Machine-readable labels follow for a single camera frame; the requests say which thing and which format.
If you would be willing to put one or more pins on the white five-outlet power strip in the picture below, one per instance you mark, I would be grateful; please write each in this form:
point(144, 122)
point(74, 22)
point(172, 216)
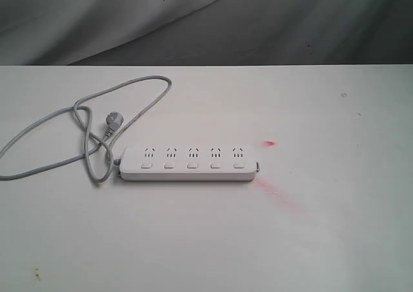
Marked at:
point(189, 162)

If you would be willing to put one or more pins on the grey backdrop cloth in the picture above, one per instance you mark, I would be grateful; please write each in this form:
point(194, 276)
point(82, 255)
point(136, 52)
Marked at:
point(205, 32)

